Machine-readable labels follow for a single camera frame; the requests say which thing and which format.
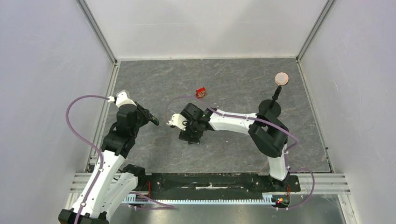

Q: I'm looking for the black remote control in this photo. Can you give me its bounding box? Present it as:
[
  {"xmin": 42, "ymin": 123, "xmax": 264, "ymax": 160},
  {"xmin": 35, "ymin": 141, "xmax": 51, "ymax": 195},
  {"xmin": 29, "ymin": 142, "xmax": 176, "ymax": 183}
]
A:
[{"xmin": 146, "ymin": 112, "xmax": 159, "ymax": 126}]

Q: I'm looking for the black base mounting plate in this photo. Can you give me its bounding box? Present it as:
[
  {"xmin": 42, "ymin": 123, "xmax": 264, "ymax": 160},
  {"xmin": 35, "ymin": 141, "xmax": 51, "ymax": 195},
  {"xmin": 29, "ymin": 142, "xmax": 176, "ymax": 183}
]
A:
[{"xmin": 135, "ymin": 173, "xmax": 301, "ymax": 200}]

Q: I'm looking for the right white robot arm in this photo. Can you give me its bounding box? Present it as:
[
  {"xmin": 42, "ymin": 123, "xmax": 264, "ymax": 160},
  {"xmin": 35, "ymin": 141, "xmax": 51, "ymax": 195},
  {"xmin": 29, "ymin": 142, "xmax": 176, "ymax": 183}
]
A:
[{"xmin": 167, "ymin": 103, "xmax": 289, "ymax": 190}]

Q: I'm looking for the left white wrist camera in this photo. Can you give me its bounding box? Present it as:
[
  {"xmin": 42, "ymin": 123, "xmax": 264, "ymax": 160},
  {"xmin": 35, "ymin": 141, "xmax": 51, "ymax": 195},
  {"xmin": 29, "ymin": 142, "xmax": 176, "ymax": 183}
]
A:
[{"xmin": 107, "ymin": 90, "xmax": 137, "ymax": 109}]

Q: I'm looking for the white toothed cable rail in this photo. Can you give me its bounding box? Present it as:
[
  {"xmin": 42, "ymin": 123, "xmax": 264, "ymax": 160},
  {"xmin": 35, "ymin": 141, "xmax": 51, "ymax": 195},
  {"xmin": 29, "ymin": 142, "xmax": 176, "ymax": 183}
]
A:
[{"xmin": 121, "ymin": 194, "xmax": 276, "ymax": 205}]

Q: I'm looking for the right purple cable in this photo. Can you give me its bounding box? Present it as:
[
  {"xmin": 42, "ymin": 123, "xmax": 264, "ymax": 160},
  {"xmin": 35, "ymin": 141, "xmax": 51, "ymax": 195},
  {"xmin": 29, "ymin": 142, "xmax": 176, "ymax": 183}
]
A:
[{"xmin": 164, "ymin": 95, "xmax": 316, "ymax": 211}]

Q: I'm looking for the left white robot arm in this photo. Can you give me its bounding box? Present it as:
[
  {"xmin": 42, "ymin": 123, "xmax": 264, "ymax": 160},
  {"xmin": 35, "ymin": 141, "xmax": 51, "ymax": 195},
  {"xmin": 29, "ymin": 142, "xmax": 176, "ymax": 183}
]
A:
[{"xmin": 58, "ymin": 103, "xmax": 159, "ymax": 224}]

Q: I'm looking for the black stand with round disc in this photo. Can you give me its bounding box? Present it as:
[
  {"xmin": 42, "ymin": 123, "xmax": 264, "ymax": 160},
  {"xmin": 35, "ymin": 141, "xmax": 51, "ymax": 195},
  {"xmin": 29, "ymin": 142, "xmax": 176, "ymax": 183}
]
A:
[{"xmin": 259, "ymin": 72, "xmax": 289, "ymax": 116}]

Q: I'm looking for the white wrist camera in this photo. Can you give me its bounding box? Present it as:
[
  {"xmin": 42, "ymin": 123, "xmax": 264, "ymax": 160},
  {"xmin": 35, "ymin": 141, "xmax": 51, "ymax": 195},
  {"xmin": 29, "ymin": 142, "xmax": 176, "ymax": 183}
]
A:
[
  {"xmin": 107, "ymin": 90, "xmax": 137, "ymax": 109},
  {"xmin": 166, "ymin": 113, "xmax": 187, "ymax": 130}
]

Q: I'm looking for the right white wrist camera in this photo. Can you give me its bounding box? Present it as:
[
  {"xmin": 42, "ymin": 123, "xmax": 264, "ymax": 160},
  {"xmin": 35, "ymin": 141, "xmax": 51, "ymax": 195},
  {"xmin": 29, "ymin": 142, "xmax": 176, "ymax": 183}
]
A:
[{"xmin": 166, "ymin": 113, "xmax": 187, "ymax": 130}]

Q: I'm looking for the red owl toy block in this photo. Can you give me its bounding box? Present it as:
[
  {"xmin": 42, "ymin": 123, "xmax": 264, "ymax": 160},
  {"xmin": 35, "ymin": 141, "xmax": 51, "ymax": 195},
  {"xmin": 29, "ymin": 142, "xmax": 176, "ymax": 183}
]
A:
[{"xmin": 195, "ymin": 87, "xmax": 206, "ymax": 99}]

